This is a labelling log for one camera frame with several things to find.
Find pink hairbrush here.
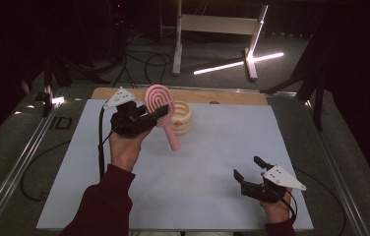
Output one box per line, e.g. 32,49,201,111
144,84,182,151

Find person's white clothing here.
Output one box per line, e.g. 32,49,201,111
130,231,235,236

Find cream ribbed round holder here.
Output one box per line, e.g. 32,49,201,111
169,101,194,137

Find black floor cables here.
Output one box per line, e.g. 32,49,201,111
112,32,173,90

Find aluminium frame rail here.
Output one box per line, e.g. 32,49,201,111
304,97,370,236
0,87,70,236

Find black stand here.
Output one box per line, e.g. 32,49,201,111
260,32,331,132
34,48,112,118

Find right hand-held gripper cable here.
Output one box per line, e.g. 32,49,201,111
282,166,346,236

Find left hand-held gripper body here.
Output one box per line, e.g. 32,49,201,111
102,87,157,138

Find wooden table board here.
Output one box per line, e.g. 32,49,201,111
91,87,269,106

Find person's right hand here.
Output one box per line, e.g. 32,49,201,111
260,189,294,224

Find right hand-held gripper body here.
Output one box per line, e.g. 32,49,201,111
241,164,307,204

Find white desk frame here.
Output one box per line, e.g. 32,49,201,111
171,0,269,82

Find person's left hand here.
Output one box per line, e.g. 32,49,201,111
108,127,154,173

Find light blue mat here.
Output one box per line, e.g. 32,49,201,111
35,98,315,232

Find left hand-held gripper cable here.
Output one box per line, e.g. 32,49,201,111
20,106,117,203

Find hand-held gripper cable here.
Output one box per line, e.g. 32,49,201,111
20,106,117,203
282,166,346,236

